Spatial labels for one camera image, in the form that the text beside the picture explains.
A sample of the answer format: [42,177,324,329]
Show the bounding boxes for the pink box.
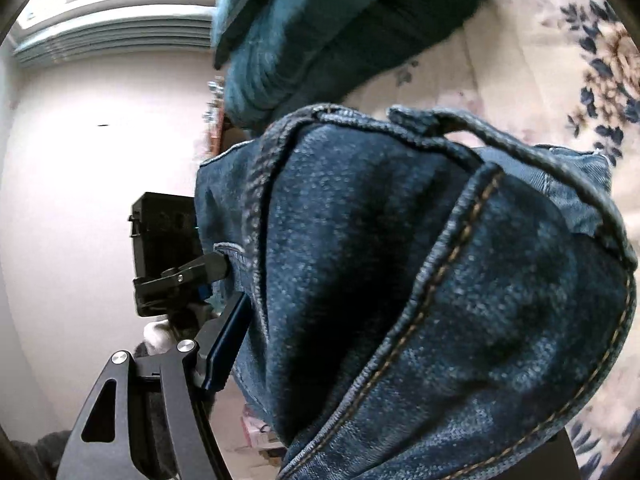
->
[240,400,290,462]

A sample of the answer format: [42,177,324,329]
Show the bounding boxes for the dark grey cloth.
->
[9,429,70,480]

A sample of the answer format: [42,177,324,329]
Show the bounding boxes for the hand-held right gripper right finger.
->
[527,430,583,480]

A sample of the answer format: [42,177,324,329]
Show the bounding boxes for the blue denim pants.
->
[194,0,638,480]

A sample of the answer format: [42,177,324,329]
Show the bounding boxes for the cluttered shelf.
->
[202,76,236,159]

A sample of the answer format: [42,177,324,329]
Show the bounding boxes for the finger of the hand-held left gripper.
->
[133,251,232,317]

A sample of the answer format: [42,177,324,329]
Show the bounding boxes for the floral printed blanket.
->
[345,0,640,480]

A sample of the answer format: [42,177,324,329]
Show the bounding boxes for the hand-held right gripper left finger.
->
[56,291,251,480]

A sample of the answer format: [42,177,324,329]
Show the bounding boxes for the wall air conditioner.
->
[12,4,217,67]

